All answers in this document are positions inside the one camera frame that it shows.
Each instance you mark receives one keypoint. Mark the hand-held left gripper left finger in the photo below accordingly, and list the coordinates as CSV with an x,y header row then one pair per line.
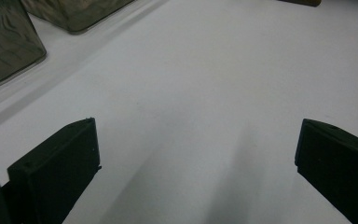
x,y
52,174

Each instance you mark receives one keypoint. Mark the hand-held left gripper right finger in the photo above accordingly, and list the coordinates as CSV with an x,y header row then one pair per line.
x,y
338,168

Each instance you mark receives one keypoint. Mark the transparent grey plastic bin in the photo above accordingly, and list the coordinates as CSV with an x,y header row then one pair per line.
x,y
74,14
6,43

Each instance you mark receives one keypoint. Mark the white table board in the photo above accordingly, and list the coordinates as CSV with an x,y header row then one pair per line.
x,y
199,77

